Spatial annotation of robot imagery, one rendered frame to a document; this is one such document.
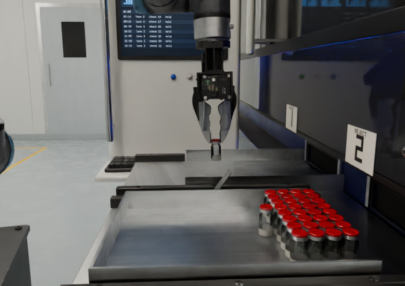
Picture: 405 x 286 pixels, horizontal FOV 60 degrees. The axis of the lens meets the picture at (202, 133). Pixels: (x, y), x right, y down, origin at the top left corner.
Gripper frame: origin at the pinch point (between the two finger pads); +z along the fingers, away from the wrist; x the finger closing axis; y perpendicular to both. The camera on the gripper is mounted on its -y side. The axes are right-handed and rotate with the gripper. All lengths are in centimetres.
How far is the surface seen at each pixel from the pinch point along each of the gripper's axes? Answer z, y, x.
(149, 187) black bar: 8.9, 7.5, -13.8
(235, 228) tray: 11.7, 22.5, 2.2
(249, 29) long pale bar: -26.6, -31.6, 12.1
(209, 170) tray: 10.5, -11.2, -1.4
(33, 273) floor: 92, -110, -102
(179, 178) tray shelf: 10.7, -5.3, -8.8
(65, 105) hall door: 21, -500, -227
